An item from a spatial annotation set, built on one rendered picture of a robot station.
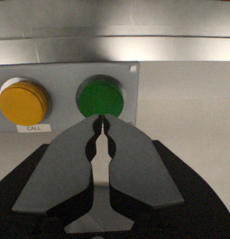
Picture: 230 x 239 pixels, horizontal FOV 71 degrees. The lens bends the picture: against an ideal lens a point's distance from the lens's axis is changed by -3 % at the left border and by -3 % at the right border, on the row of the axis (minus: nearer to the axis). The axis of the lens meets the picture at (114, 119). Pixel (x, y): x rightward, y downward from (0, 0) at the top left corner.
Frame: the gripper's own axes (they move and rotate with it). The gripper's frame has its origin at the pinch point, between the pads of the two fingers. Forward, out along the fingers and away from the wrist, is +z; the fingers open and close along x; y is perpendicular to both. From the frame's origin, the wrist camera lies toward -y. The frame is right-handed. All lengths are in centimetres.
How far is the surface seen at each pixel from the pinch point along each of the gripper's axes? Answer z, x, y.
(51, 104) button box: 3.3, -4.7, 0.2
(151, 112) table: 13.5, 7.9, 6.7
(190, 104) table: 13.6, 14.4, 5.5
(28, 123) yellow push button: 2.2, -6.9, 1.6
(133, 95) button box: 3.4, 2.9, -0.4
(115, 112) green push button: 2.2, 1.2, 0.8
